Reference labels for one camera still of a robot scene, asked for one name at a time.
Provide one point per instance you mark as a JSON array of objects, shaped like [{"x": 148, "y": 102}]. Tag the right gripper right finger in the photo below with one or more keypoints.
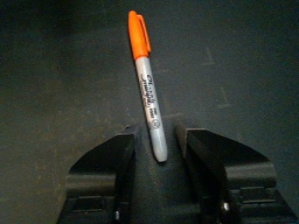
[{"x": 234, "y": 180}]

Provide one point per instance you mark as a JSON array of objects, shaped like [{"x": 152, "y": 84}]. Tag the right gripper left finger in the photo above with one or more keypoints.
[{"x": 100, "y": 180}]

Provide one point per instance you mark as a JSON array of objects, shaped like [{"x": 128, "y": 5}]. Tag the grey marker pen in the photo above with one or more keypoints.
[{"x": 150, "y": 96}]

